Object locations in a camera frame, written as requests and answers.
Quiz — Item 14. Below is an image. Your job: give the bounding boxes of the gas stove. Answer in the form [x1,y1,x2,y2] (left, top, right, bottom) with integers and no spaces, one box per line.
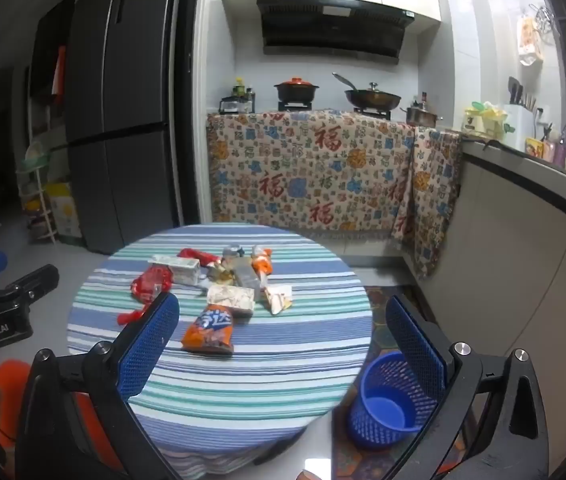
[278,101,394,121]

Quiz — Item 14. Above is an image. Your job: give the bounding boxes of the dark grey refrigerator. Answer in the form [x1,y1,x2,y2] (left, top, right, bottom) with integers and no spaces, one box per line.
[66,0,186,256]

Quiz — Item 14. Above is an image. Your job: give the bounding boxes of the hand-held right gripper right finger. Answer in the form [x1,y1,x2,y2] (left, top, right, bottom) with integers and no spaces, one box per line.
[385,294,551,480]

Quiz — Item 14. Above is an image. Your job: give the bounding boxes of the yellow white cardboard box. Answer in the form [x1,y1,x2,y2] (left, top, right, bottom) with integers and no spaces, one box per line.
[46,182,82,238]

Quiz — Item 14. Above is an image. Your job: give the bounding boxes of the long red packet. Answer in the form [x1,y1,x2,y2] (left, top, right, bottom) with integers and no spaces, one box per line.
[117,307,150,326]

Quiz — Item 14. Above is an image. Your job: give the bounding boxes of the black pot with red lid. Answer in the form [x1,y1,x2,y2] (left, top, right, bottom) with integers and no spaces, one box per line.
[274,77,320,106]

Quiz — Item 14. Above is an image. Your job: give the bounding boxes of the seasoning bottles rack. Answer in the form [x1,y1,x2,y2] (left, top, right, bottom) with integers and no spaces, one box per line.
[219,77,256,115]

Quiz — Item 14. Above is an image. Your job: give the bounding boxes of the blue plastic wastebasket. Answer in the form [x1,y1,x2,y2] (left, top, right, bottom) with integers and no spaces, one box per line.
[347,351,446,450]

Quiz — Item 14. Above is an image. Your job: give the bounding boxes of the narrow printed cloth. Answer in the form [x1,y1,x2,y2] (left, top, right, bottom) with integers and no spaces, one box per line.
[390,127,464,279]

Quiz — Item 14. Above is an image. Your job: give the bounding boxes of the hanging printed bag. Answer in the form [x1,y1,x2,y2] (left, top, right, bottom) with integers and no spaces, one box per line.
[518,15,546,67]

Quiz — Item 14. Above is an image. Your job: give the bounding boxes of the wok with glass lid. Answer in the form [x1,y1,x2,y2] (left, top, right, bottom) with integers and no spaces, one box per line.
[333,72,403,111]

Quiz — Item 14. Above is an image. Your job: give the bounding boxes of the white knife block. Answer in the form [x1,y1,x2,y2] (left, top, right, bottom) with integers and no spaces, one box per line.
[505,76,538,151]

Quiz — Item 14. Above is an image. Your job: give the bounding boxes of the torn white yellow packet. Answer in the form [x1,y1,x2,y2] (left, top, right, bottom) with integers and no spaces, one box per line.
[262,285,294,316]

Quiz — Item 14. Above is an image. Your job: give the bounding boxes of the clear plastic box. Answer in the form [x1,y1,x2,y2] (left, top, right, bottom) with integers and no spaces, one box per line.
[149,254,202,285]

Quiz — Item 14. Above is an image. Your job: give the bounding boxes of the small white carton box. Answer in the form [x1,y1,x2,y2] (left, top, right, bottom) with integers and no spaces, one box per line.
[206,284,255,317]

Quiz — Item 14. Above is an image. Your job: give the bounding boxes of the large printed cloth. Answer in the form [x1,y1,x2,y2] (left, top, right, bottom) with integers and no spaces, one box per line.
[206,110,416,241]

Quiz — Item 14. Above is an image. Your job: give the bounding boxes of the orange plastic stool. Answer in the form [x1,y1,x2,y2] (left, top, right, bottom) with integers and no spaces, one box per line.
[0,359,129,471]

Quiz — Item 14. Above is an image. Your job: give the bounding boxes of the red foil wrapper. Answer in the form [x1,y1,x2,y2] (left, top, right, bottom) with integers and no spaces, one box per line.
[178,248,221,267]

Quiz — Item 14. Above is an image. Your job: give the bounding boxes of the yellow green plastic containers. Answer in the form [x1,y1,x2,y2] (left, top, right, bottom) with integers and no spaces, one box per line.
[464,101,518,141]

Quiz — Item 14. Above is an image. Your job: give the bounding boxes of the blue striped tablecloth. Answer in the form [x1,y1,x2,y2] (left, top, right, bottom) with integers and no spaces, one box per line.
[67,223,374,466]

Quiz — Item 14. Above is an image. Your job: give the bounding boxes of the black range hood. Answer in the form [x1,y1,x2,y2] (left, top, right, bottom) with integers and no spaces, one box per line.
[256,0,415,65]

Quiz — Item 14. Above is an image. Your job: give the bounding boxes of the orange white snack packet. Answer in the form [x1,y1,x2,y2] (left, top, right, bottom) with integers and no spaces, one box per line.
[252,245,274,288]

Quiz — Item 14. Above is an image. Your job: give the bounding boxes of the grey kitchen cabinet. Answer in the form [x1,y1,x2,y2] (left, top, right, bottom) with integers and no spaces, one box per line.
[410,137,566,461]

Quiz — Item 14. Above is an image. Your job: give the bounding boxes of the dark shelf unit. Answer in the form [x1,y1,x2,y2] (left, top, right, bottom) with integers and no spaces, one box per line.
[27,0,80,137]

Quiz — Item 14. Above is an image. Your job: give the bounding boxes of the stainless steel pot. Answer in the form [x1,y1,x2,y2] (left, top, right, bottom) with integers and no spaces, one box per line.
[400,102,444,128]

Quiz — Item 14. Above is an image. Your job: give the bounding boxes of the white storage rack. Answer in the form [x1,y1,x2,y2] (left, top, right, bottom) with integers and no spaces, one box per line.
[16,140,60,247]

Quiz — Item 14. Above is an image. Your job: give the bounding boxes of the grey snack packet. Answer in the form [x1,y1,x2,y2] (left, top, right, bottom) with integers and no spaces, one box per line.
[223,245,264,291]

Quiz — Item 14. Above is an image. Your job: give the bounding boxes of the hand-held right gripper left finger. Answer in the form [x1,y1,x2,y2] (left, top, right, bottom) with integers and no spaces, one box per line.
[16,290,181,480]

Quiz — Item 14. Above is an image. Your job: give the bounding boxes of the red white snack packet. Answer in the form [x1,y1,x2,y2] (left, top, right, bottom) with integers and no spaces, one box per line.
[130,266,175,305]

